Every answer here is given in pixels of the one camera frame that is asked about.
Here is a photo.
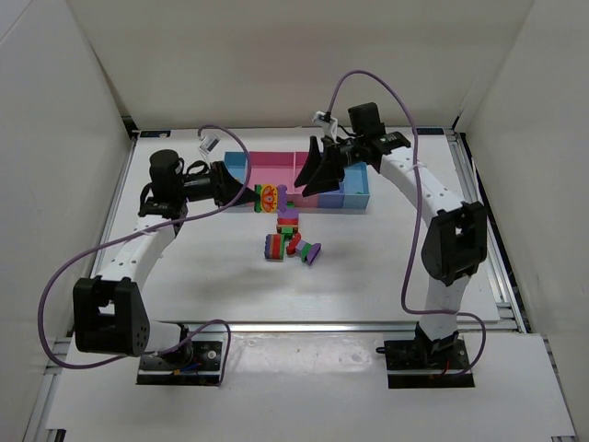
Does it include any green purple yellow lego stack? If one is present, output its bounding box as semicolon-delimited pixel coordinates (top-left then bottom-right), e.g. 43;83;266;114
254;184;288;213

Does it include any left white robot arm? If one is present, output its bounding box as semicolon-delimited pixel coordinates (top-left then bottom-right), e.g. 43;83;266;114
73;149;260;357

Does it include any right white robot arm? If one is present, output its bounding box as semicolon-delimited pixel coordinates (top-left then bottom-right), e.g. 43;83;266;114
295;102;487;366

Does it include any left light blue bin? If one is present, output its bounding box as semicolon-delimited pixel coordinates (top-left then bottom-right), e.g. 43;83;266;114
224;152;252;185

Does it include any light blue bin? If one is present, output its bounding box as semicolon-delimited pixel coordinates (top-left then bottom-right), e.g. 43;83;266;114
342;163;370;210
224;152;252;185

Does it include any right light blue bin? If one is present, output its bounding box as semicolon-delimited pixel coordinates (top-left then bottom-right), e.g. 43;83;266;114
342;163;370;210

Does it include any dark blue bin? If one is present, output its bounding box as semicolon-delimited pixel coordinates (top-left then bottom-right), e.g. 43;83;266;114
318;183;345;209

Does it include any narrow pink bin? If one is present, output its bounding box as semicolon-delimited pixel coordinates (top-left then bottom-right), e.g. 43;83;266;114
293;151;322;209

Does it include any large pink bin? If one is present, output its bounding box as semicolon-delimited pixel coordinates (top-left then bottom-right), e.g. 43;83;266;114
248;151;295;193

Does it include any striped purple red lego stack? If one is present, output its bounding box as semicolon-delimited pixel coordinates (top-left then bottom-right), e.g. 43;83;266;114
264;233;284;261

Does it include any white table board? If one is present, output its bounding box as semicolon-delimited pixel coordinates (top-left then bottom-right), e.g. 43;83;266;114
85;135;502;326

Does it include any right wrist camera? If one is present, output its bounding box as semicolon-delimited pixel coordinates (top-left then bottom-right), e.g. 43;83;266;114
312;110;339;140

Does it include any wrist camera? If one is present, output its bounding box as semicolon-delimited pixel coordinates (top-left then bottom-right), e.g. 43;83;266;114
199;134;220;156
312;110;339;140

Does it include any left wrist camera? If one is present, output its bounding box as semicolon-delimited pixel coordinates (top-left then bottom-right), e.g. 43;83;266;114
199;134;220;156

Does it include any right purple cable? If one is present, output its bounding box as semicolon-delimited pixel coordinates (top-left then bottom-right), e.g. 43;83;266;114
327;69;487;379

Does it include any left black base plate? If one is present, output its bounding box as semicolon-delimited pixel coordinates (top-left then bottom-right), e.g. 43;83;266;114
135;333;226;387

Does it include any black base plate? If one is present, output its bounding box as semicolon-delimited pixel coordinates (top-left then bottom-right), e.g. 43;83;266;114
375;339;475;390
135;333;226;387

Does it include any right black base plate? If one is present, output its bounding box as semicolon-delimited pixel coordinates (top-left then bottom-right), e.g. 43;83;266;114
375;339;475;390

